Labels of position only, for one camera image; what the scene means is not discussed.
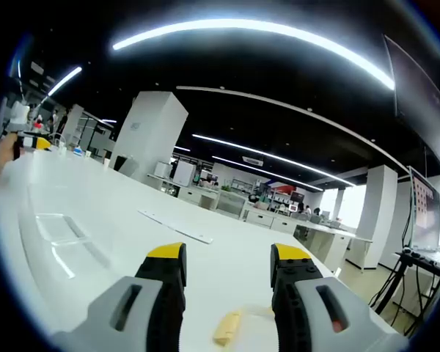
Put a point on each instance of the short ceiling light strip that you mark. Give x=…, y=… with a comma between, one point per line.
x=64, y=80

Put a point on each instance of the black monitor stand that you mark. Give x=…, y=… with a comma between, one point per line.
x=421, y=264

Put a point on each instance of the long ceiling light strip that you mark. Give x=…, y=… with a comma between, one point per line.
x=264, y=31

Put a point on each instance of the row of white cabinets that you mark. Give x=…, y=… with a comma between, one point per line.
x=238, y=209

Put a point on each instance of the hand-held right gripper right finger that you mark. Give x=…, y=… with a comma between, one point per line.
x=308, y=300

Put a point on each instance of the white metal strip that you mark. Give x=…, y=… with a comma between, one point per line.
x=176, y=225

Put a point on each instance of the clear plastic storage box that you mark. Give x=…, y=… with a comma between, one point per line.
x=58, y=234

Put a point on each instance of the ceiling air conditioner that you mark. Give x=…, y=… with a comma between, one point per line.
x=253, y=160

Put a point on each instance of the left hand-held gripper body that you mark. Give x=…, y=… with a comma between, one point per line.
x=19, y=113

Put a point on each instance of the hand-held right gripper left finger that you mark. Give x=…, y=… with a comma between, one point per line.
x=143, y=304

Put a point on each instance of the large dark hanging screen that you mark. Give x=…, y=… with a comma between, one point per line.
x=418, y=99

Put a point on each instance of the computer monitor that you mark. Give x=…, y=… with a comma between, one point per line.
x=425, y=209

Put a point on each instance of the white box appliance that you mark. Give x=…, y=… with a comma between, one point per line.
x=185, y=175

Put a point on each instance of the white office desk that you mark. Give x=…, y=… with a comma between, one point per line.
x=330, y=238

